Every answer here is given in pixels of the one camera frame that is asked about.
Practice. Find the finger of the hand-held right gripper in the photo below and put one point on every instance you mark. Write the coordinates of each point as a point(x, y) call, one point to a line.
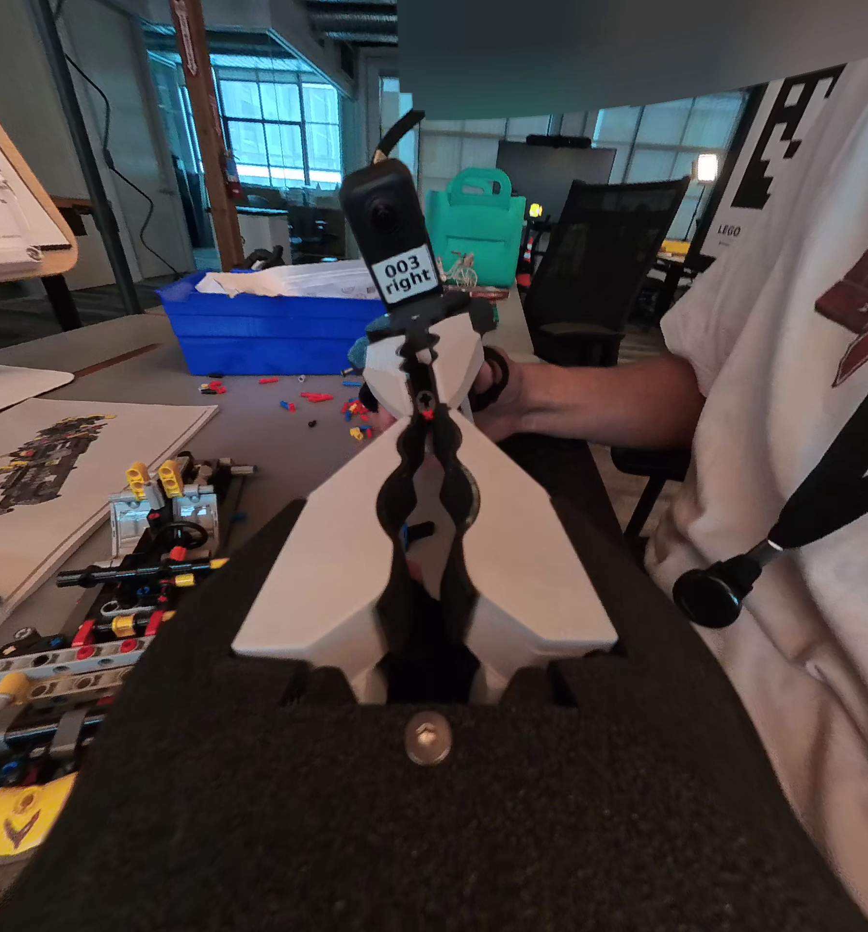
point(387, 378)
point(463, 356)

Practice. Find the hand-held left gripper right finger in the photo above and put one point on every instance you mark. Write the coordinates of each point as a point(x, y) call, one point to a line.
point(544, 582)

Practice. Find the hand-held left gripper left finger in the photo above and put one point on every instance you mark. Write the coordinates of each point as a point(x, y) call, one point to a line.
point(316, 582)

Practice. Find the black lego connector blue pin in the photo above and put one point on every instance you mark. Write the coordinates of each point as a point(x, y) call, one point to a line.
point(421, 529)

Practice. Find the person's right forearm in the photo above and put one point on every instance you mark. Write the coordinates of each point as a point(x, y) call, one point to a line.
point(622, 399)

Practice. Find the lego car chassis model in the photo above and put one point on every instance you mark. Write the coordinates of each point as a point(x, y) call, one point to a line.
point(77, 654)

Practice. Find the person's right hand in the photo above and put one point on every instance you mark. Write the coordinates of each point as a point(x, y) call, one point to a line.
point(522, 399)

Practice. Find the scatter of red blue pins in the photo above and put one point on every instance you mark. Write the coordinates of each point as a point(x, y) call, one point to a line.
point(316, 399)

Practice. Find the teal carry bag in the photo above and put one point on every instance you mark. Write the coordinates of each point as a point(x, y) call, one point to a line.
point(476, 225)

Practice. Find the white papers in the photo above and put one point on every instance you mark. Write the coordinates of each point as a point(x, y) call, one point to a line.
point(295, 280)

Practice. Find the blue plastic bin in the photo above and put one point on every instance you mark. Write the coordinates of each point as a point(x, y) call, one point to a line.
point(260, 335)

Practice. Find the red fire extinguisher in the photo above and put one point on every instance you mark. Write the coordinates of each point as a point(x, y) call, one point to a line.
point(234, 175)

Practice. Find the black mesh office chair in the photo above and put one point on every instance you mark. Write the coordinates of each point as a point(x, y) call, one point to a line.
point(608, 253)

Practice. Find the open instruction booklet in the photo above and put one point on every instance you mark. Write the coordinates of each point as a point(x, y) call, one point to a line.
point(114, 451)

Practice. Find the black metal pole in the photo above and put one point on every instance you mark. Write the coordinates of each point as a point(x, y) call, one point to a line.
point(85, 147)

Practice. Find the bright studio light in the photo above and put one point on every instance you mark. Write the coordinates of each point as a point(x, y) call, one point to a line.
point(706, 167)

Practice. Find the white document stand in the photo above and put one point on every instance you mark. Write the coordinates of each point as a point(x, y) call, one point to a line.
point(14, 384)

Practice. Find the black white marker card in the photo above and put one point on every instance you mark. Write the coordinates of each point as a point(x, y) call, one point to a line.
point(768, 147)

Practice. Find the black wall monitor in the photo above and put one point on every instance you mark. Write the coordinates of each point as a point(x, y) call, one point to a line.
point(552, 175)

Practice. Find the wooden post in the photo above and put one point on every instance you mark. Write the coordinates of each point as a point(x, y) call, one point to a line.
point(202, 107)

